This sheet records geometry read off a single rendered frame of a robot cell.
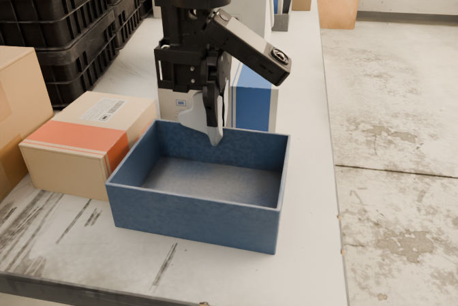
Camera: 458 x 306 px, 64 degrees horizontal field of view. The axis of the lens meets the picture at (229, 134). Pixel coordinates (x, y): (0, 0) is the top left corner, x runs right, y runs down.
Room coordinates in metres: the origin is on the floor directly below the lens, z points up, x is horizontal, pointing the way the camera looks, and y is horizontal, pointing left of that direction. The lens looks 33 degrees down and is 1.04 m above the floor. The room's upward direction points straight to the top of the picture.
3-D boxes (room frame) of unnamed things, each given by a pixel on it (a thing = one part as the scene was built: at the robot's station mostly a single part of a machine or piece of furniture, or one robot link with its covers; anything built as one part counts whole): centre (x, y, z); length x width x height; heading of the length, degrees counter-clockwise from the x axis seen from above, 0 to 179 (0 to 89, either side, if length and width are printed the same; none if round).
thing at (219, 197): (0.37, 0.03, 0.74); 0.20 x 0.15 x 0.07; 77
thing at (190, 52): (0.44, 0.04, 0.89); 0.09 x 0.08 x 0.12; 77
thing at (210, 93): (0.42, 0.02, 0.83); 0.05 x 0.02 x 0.09; 167
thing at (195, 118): (0.43, 0.04, 0.79); 0.06 x 0.03 x 0.09; 77
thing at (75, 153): (0.45, 0.19, 0.74); 0.16 x 0.12 x 0.07; 166
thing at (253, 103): (0.59, 0.01, 0.75); 0.20 x 0.12 x 0.09; 81
